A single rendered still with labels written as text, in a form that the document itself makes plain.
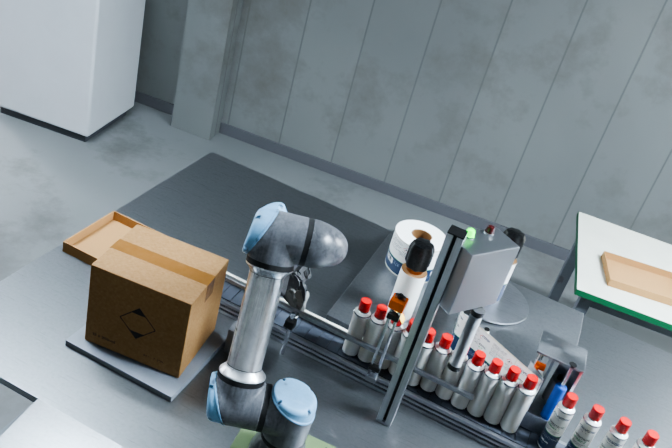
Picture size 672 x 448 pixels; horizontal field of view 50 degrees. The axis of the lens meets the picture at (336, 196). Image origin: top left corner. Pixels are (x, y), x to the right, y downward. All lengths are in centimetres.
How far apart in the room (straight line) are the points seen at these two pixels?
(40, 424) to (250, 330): 61
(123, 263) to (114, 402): 37
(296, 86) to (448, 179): 121
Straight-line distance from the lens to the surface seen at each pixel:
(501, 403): 222
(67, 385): 214
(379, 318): 219
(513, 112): 473
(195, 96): 514
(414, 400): 227
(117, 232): 269
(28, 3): 481
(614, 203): 495
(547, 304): 290
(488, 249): 185
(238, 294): 241
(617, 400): 271
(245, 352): 177
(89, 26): 462
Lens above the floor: 238
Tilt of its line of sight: 29 degrees down
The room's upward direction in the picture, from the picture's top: 16 degrees clockwise
